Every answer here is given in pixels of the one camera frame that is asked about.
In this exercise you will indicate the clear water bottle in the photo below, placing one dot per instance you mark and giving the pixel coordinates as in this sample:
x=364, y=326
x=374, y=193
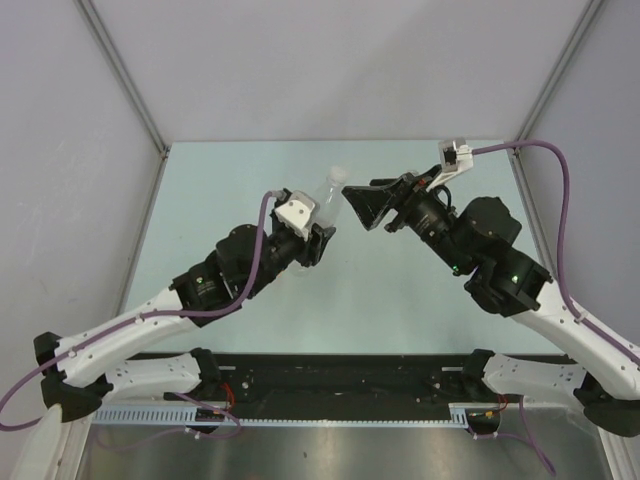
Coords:
x=330, y=200

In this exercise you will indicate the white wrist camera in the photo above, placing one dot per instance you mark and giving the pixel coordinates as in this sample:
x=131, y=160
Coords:
x=297, y=213
x=456, y=158

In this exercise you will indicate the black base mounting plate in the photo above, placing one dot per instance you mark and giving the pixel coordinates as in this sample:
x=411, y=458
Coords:
x=356, y=386

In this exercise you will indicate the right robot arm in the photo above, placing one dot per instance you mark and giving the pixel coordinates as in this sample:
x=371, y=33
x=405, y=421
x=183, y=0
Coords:
x=600, y=382

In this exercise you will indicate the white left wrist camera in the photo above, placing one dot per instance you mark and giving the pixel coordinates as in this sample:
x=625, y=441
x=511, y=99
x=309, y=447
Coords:
x=297, y=213

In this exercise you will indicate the right aluminium frame post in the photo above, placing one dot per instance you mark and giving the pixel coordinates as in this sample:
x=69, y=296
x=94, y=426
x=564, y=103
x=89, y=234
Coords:
x=578, y=36

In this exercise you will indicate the white slotted cable duct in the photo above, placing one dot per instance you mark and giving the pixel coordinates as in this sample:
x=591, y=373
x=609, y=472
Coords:
x=452, y=416

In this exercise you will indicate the aluminium frame post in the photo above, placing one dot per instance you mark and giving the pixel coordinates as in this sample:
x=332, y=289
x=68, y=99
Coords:
x=108, y=48
x=578, y=36

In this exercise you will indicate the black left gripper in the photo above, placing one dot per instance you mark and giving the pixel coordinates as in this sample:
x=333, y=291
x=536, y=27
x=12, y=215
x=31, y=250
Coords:
x=310, y=251

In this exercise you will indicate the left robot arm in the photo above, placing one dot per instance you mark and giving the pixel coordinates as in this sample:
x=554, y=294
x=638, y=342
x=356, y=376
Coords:
x=84, y=371

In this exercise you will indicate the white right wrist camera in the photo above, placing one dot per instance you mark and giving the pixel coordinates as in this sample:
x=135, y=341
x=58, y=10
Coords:
x=456, y=158

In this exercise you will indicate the left aluminium frame post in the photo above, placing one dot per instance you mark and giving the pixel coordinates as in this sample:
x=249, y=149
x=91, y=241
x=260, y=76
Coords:
x=108, y=48

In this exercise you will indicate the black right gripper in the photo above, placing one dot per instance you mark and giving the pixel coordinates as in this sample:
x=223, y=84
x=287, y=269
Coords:
x=372, y=202

